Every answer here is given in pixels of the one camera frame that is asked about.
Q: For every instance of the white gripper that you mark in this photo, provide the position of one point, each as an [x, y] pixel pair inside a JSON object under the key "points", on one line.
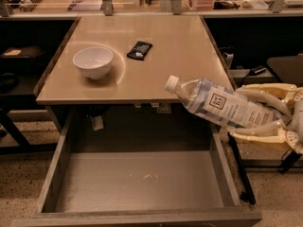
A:
{"points": [[298, 116]]}

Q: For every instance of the clear blue plastic water bottle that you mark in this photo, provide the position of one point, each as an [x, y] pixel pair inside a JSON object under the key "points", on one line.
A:
{"points": [[220, 105]]}

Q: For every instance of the beige top cabinet counter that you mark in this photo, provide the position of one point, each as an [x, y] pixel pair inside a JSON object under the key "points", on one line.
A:
{"points": [[181, 46]]}

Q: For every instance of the open grey drawer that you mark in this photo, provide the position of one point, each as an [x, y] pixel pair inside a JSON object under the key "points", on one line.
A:
{"points": [[142, 170]]}

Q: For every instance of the white tag under counter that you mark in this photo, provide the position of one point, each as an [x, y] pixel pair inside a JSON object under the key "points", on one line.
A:
{"points": [[97, 123]]}

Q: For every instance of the black snack packet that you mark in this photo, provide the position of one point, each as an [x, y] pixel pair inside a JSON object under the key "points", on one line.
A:
{"points": [[139, 51]]}

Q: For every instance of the white ceramic bowl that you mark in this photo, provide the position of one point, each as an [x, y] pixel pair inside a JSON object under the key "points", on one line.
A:
{"points": [[94, 62]]}

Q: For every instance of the black bag with note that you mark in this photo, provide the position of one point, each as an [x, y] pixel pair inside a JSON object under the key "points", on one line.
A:
{"points": [[27, 52]]}

